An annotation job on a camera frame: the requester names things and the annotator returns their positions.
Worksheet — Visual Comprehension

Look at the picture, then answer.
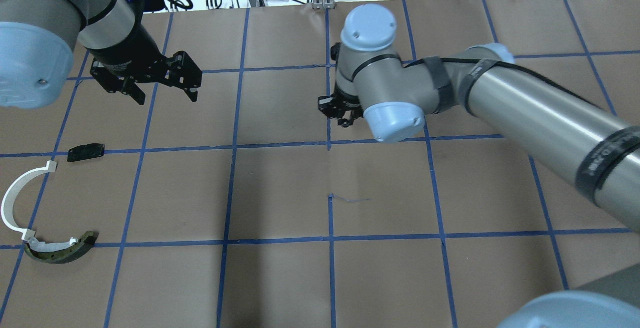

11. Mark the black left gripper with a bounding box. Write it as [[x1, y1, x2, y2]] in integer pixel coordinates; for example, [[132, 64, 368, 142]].
[[89, 18, 202, 105]]

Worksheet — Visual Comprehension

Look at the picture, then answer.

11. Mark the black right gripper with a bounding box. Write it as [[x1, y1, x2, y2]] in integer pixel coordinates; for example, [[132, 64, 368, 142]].
[[318, 86, 364, 124]]

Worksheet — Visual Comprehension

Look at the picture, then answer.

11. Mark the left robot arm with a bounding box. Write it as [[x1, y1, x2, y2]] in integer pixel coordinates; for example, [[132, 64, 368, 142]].
[[0, 0, 202, 109]]

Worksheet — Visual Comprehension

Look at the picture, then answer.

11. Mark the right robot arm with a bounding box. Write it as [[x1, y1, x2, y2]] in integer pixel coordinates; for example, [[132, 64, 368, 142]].
[[317, 3, 639, 328]]

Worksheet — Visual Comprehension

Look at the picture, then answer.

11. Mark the small black flat part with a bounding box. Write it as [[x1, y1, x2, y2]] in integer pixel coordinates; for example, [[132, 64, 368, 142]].
[[66, 142, 105, 162]]

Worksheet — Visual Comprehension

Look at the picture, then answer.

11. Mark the dark green brake shoe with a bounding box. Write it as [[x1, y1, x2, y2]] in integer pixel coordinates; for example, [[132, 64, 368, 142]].
[[23, 231, 99, 264]]

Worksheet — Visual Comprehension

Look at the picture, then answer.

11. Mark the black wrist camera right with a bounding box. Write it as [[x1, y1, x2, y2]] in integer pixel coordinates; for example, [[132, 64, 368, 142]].
[[329, 42, 342, 64]]

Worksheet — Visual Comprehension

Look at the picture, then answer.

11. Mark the white curved bracket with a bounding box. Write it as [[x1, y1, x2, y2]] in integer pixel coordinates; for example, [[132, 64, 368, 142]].
[[1, 160, 59, 242]]

